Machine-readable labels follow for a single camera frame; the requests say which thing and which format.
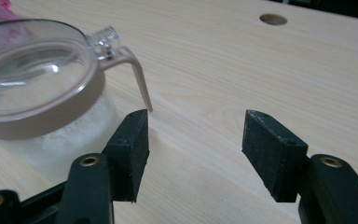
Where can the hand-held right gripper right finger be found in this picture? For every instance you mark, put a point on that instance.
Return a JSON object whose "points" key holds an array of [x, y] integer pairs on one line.
{"points": [[273, 155]]}

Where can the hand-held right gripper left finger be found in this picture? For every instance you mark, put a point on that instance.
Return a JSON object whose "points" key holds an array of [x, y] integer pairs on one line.
{"points": [[127, 155]]}

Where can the clear jar with hinged lid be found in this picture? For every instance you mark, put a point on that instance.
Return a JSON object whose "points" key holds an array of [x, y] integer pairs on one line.
{"points": [[59, 118]]}

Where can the round table grommet hole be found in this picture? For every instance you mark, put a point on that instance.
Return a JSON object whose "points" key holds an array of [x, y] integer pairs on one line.
{"points": [[272, 19]]}

